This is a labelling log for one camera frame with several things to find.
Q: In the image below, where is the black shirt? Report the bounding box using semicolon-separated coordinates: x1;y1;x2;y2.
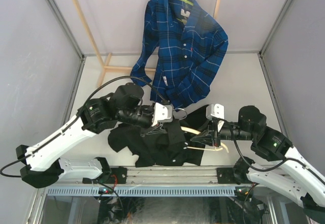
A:
108;105;208;168

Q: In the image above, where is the cream wooden hanger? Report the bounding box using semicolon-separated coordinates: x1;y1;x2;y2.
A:
172;107;230;154

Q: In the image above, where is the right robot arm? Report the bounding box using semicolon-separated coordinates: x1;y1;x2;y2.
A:
186;104;324;223

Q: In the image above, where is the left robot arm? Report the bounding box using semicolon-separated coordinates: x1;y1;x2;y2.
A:
16;83;173;188

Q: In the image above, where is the blue plaid shirt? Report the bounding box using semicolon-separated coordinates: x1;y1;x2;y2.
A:
131;0;229;108

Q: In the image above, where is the wooden clothes rack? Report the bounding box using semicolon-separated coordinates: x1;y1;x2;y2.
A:
72;0;221;87

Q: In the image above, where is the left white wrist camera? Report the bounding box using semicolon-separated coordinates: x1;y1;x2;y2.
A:
152;103;173;126

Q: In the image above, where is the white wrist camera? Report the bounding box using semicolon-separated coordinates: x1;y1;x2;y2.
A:
152;103;173;126
206;104;224;132

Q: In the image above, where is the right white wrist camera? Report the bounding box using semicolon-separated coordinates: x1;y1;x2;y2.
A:
206;104;224;132

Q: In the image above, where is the right black mount plate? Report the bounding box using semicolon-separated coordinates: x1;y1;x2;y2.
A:
216;167;240;184

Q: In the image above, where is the black mount plate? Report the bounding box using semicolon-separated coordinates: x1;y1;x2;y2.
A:
82;167;127;184
216;167;240;184

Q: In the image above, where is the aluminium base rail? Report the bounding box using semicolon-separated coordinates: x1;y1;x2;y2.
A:
37;165;314;187

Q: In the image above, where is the left black camera cable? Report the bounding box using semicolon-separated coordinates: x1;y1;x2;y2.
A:
0;76;170;178

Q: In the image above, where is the black camera cable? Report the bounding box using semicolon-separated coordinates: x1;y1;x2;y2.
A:
232;137;325;184
0;76;170;178

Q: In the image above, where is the blue slotted cable duct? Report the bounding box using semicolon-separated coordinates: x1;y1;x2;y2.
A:
46;186;236;197

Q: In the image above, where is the left black mount plate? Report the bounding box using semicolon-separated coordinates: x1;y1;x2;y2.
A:
82;167;127;184

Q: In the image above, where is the right black camera cable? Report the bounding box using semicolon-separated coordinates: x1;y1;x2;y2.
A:
232;137;325;184

